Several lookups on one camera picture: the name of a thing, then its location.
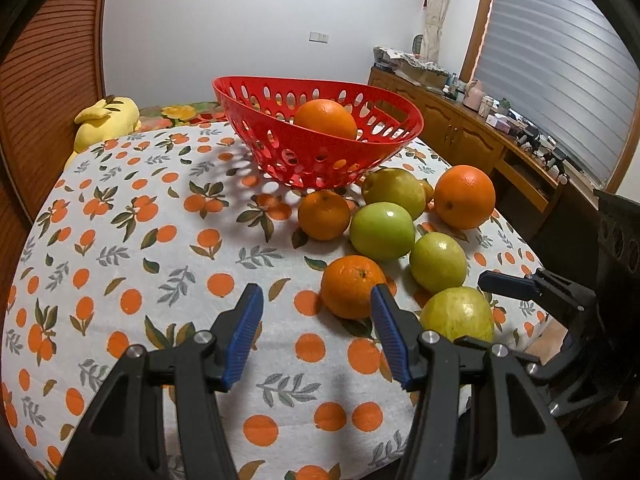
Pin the floral blanket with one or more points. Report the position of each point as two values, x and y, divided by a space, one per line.
175 112

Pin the pink container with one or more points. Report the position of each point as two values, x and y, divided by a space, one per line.
473 95

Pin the round grey object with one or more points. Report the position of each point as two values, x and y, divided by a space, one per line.
418 44

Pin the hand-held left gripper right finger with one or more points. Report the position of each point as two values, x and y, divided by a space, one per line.
392 340

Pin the wooden window frame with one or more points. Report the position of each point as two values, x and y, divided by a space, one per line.
475 35

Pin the small yellow fruit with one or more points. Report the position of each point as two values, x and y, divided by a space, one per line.
428 191

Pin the pile of small desk items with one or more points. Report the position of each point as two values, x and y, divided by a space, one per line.
520 130

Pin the wooden cabinet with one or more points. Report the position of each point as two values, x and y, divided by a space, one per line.
450 120

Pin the red perforated plastic basket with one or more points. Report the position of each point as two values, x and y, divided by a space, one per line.
280 140

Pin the small orange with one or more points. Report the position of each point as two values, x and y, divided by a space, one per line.
324 215
350 285

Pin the wooden louvered wardrobe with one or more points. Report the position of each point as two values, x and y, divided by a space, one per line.
50 85

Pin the grey window blind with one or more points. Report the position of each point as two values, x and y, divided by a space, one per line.
550 60

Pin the large yellow-green pear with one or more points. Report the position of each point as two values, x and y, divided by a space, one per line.
460 312

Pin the beige curtain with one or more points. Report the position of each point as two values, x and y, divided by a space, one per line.
435 10

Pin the white wall socket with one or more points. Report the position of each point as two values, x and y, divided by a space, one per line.
318 36

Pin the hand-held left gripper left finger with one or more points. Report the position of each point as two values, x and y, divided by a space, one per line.
245 335

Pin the yellow plush toy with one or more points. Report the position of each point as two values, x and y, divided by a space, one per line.
105 125

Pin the green apple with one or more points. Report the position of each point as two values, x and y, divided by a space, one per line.
437 262
382 230

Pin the orange print tablecloth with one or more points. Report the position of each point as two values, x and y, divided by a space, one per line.
125 260

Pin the large orange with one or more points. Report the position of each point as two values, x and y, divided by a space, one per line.
464 196
325 117

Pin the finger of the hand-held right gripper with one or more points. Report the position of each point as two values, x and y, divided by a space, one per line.
505 286
472 342

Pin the yellow-green apple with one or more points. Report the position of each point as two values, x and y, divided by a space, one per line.
395 187

